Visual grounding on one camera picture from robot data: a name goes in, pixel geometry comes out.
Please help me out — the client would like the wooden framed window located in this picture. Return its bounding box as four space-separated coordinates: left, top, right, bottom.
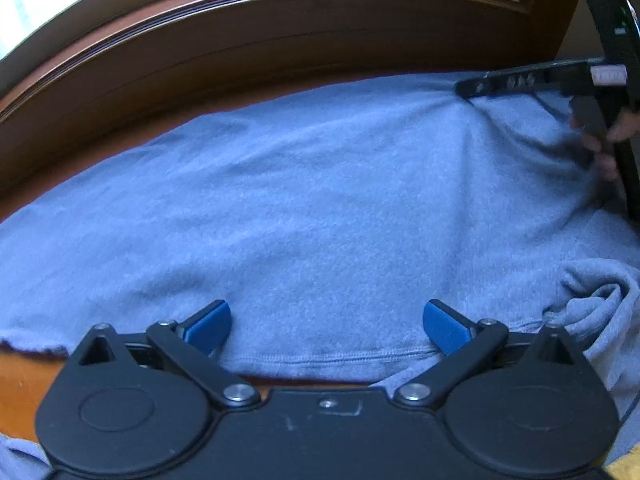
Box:
0 0 593 221

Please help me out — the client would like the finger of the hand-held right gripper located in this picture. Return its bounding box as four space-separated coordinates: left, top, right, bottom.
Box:
454 59 594 102

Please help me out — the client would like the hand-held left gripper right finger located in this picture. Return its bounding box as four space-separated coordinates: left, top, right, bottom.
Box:
394 299 586 409

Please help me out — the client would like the yellow cloth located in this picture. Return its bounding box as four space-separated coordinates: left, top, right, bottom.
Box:
604 452 640 480

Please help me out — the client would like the person's right hand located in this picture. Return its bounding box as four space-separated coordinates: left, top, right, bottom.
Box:
570 109 640 182

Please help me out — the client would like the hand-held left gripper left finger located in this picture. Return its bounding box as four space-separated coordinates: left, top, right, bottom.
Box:
70 299 262 409

